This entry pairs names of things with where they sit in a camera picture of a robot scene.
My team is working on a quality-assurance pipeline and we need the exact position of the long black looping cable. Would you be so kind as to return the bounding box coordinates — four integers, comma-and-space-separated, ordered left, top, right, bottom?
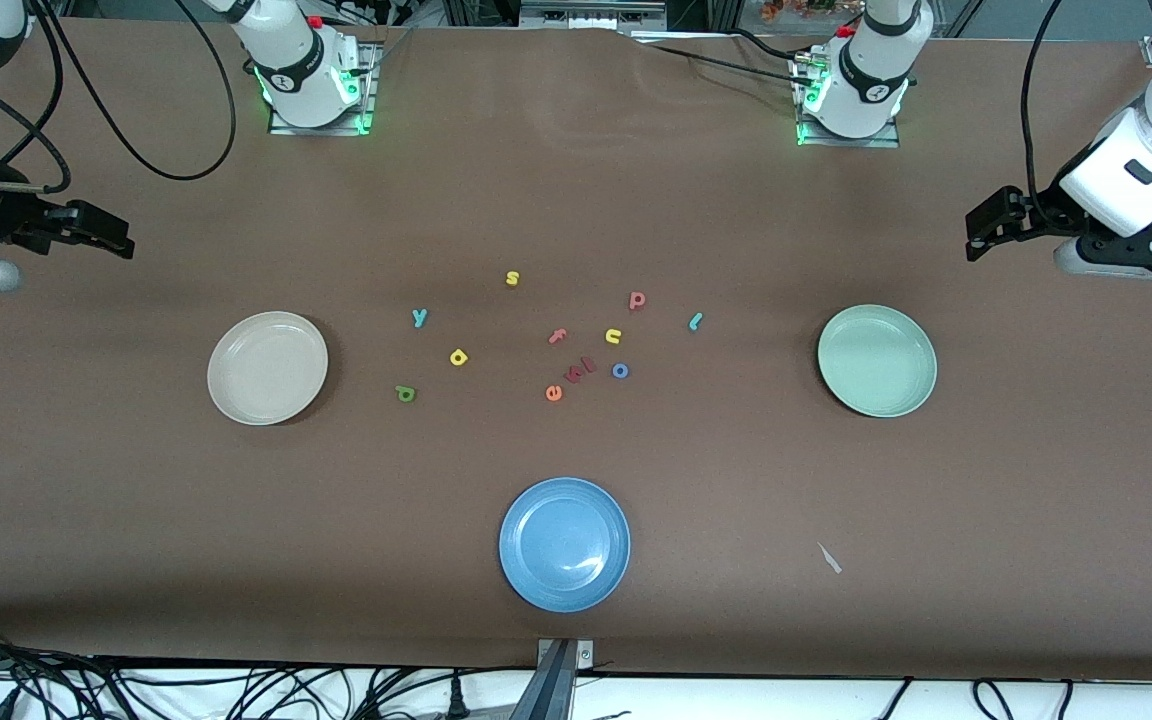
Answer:
26, 0, 238, 182

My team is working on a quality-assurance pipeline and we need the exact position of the aluminium frame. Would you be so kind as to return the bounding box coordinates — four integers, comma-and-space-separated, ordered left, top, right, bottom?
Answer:
516, 0, 672, 33

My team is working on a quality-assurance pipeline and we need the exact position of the aluminium profile bar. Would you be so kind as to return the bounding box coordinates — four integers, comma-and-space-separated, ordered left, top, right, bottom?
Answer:
534, 638, 595, 720

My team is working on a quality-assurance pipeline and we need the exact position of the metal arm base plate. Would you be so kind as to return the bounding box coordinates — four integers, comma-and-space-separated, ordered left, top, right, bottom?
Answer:
266, 38, 379, 137
792, 48, 903, 150

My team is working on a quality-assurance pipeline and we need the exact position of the black base cable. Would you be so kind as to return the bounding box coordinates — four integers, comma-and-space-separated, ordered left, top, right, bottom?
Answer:
626, 30, 817, 103

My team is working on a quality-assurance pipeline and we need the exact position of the beige brown plate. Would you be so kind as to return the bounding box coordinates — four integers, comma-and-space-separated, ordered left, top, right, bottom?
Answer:
207, 311, 329, 426

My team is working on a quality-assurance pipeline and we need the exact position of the green plate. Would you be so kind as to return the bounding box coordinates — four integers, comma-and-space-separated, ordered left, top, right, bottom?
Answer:
817, 304, 938, 418

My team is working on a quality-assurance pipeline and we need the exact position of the brown table cover sheet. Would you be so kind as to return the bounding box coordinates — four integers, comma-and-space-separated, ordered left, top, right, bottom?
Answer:
0, 18, 1152, 683

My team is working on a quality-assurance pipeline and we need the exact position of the blue plate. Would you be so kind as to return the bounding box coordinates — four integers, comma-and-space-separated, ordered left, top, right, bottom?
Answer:
499, 477, 631, 613

